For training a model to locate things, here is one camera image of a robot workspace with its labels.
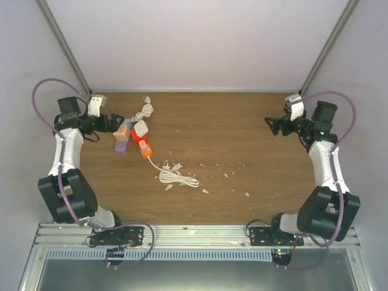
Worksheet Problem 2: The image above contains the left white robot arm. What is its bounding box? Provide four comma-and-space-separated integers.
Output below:
38, 95, 125, 245

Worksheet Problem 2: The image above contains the aluminium front rail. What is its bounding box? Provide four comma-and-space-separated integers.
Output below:
33, 222, 360, 249

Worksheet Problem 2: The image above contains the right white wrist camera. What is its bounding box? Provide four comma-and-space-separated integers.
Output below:
285, 94, 304, 121

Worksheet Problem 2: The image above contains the white purple strip cable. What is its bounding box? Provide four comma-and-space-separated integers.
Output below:
129, 95, 155, 123

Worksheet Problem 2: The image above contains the orange power strip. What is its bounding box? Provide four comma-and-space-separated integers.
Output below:
130, 129, 153, 158

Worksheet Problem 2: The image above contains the grey slotted cable duct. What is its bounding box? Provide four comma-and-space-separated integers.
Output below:
46, 248, 272, 262

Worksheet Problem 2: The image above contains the white square plug adapter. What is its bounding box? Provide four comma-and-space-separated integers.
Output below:
133, 120, 149, 137

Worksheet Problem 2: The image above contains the peach cube power adapter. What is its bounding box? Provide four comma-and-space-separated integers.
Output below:
113, 124, 130, 142

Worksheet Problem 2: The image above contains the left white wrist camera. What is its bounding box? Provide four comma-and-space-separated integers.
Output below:
87, 95, 107, 118

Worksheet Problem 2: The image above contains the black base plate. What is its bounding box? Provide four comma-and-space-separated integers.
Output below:
85, 226, 144, 248
245, 219, 304, 247

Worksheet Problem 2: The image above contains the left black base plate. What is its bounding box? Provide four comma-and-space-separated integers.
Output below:
85, 226, 144, 248

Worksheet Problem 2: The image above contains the red plug adapter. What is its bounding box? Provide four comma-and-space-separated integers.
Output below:
130, 129, 149, 147

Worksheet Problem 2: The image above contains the light blue usb charger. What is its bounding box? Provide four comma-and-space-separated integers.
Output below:
122, 119, 133, 129

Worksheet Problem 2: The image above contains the purple power strip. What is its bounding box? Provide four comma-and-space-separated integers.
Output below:
115, 141, 130, 155

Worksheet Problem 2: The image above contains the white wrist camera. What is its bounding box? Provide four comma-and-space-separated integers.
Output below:
285, 94, 304, 121
87, 95, 107, 118

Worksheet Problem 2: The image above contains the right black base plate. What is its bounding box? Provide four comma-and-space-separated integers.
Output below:
245, 219, 304, 247

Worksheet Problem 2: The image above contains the white orange strip cable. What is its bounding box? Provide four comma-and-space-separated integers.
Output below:
147, 155, 201, 188

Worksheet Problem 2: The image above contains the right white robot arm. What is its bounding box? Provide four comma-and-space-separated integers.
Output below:
265, 95, 361, 246

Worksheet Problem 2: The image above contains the pink plug adapter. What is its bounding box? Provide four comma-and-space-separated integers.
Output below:
138, 140, 149, 155

